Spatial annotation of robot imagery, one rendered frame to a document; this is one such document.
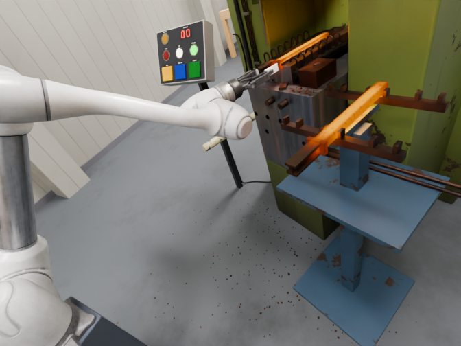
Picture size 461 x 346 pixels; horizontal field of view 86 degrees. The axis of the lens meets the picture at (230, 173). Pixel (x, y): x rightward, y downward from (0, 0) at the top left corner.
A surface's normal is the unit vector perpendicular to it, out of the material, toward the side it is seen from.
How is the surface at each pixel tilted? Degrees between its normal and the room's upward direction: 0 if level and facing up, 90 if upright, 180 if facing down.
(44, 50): 90
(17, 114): 113
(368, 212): 0
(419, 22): 90
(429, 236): 0
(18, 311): 70
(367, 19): 90
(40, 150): 90
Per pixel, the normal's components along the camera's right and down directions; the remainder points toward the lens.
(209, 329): -0.28, -0.74
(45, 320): 0.94, -0.17
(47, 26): 0.85, 0.10
